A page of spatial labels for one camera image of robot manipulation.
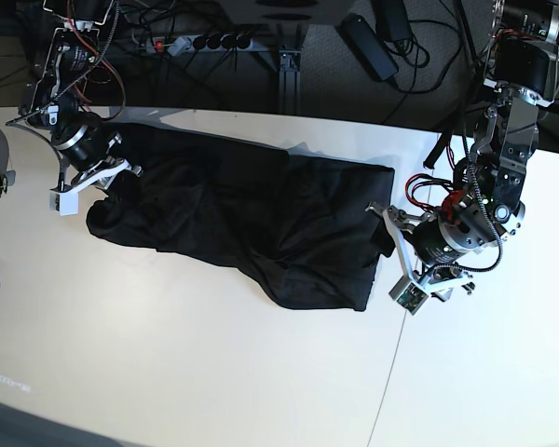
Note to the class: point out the aluminium table frame post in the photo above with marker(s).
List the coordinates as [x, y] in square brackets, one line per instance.
[281, 55]

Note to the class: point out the grey power strip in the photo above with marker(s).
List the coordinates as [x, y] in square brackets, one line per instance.
[196, 43]

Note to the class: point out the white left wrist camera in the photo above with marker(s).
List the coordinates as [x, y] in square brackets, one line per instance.
[408, 295]

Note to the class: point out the black power adapter brick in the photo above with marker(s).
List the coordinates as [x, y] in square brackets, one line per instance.
[372, 54]

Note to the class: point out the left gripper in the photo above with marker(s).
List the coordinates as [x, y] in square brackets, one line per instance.
[429, 247]

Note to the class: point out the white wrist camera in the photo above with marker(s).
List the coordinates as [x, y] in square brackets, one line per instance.
[408, 295]
[65, 204]

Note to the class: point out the black T-shirt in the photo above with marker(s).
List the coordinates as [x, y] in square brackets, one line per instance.
[297, 225]

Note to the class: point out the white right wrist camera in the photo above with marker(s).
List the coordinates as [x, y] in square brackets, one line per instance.
[65, 204]

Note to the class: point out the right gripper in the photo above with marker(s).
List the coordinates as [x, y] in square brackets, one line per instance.
[88, 156]

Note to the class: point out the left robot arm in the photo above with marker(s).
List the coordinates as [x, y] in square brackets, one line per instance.
[492, 171]

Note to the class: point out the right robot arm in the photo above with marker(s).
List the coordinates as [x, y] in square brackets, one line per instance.
[58, 111]

